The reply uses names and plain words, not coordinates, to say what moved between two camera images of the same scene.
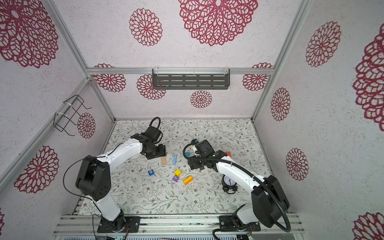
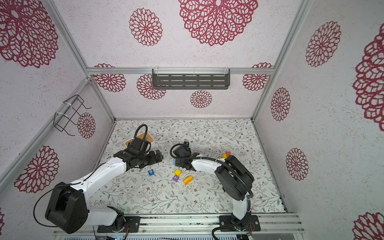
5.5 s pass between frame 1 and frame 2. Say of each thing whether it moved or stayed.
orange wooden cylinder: stayed
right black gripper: moved
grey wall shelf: stayed
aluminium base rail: stayed
